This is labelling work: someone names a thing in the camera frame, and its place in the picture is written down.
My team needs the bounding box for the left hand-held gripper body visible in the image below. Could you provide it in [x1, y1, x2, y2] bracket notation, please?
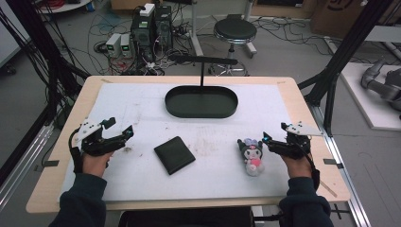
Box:
[75, 118, 127, 157]

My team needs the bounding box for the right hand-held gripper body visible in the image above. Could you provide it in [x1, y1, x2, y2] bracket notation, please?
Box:
[270, 120, 324, 161]

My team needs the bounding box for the black plush toy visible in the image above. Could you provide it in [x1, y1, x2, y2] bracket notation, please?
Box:
[236, 137, 266, 178]

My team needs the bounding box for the black wallet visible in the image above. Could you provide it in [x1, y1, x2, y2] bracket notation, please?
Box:
[153, 135, 197, 176]

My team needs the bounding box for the black oval tray with stand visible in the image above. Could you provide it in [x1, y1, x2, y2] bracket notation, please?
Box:
[164, 54, 240, 120]

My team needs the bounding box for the person's left hand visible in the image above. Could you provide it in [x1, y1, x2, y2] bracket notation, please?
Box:
[82, 150, 114, 179]

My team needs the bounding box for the person's right hand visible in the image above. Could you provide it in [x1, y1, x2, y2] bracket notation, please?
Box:
[280, 155, 314, 180]

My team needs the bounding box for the white table mat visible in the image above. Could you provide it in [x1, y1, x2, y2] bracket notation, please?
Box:
[58, 81, 296, 203]

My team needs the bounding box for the wooden table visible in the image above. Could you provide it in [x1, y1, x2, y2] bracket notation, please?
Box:
[25, 75, 352, 215]

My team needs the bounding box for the white power supply box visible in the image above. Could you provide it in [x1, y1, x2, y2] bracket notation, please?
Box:
[119, 33, 133, 59]
[105, 32, 123, 59]

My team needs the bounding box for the white platform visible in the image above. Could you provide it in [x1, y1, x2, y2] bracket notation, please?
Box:
[340, 61, 401, 132]

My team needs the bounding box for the black computer tower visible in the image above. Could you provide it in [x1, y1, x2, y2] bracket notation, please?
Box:
[153, 5, 174, 50]
[130, 12, 156, 62]

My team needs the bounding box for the black chair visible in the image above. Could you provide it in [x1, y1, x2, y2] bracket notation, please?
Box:
[117, 206, 256, 227]

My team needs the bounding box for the black round stool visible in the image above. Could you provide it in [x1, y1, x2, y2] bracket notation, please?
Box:
[208, 17, 258, 77]

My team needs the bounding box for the cardboard box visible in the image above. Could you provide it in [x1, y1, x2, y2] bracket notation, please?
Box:
[309, 0, 401, 40]

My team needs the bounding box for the black cable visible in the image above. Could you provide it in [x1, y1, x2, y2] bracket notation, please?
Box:
[297, 141, 322, 192]
[68, 127, 85, 175]

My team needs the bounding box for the aluminium rail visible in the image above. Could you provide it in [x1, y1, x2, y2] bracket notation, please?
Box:
[309, 103, 373, 227]
[0, 122, 55, 210]

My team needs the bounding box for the tangle of floor cables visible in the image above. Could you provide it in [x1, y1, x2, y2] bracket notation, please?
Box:
[86, 9, 202, 77]

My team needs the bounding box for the black metal frame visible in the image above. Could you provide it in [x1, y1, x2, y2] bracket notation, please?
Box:
[297, 0, 395, 137]
[0, 0, 91, 131]

